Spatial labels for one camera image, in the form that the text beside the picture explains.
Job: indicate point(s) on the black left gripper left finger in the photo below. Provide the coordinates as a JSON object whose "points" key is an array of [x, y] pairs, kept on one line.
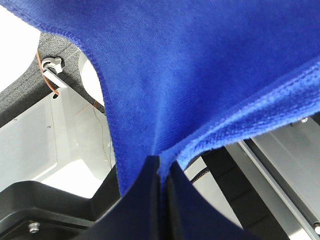
{"points": [[137, 215]]}

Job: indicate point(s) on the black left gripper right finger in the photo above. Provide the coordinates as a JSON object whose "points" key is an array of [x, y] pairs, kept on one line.
{"points": [[191, 217]]}

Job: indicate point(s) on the blue towel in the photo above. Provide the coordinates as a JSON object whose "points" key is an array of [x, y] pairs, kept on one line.
{"points": [[180, 77]]}

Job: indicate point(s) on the black robot base housing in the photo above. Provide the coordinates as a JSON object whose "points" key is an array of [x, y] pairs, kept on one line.
{"points": [[29, 207]]}

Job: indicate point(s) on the grey fabric chair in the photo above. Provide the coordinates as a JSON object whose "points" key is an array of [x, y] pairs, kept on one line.
{"points": [[30, 87]]}

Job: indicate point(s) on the grey metal column rail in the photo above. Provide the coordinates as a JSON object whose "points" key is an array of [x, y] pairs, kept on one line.
{"points": [[272, 181]]}

